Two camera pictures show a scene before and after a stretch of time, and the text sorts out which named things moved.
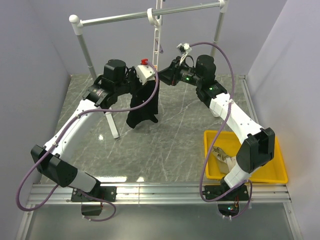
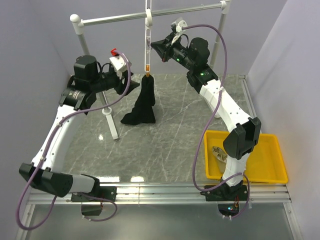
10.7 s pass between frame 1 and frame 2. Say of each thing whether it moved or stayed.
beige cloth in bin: stayed
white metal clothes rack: stayed
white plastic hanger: moved
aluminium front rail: stayed
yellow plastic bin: stayed
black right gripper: moved
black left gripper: moved
